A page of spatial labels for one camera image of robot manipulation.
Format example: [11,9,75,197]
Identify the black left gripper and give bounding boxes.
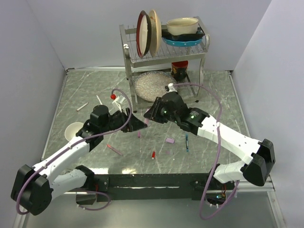
[100,107,147,133]

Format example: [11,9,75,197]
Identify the purple highlighter pen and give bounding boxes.
[144,108,150,125]

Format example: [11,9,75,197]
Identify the purple highlighter cap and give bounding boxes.
[165,138,175,144]

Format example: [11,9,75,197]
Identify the blue pen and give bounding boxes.
[185,134,189,152]

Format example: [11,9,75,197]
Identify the clear pen cap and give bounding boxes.
[76,102,89,112]

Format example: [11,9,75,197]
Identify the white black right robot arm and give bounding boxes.
[144,92,276,189]

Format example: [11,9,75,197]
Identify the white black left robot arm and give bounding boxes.
[11,105,147,215]

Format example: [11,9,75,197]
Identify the red purple pen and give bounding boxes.
[106,144,123,156]

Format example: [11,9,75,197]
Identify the speckled glass plate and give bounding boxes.
[133,71,177,102]

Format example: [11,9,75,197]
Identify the red black cup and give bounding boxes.
[171,61,188,81]

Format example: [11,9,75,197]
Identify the white paper cup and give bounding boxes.
[64,122,84,142]

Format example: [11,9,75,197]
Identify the metal two-tier dish rack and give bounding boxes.
[119,16,210,113]

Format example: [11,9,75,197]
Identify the beige plate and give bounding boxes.
[149,9,162,57]

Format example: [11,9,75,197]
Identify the blue dotted dish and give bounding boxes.
[162,38,202,47]

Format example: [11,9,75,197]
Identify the red rimmed black plate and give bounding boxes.
[136,10,152,58]

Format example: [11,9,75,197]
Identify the black base bar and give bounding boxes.
[94,172,236,202]

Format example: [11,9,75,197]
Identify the black square dish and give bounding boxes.
[161,28,205,42]

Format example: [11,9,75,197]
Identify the cream ceramic bowl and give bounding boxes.
[166,18,199,36]

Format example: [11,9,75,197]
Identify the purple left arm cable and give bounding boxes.
[15,88,133,215]

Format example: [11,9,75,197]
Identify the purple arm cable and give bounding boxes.
[15,88,133,215]
[174,83,239,220]

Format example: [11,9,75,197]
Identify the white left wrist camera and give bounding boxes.
[110,94,125,112]

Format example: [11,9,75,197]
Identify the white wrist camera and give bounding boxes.
[110,94,125,112]
[165,83,178,94]

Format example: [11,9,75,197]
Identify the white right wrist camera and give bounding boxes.
[165,83,178,94]

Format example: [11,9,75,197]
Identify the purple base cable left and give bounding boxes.
[77,191,112,211]

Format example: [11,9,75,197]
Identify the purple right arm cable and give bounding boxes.
[174,83,239,220]

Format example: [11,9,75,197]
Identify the aluminium frame rail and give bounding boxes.
[237,181,275,192]

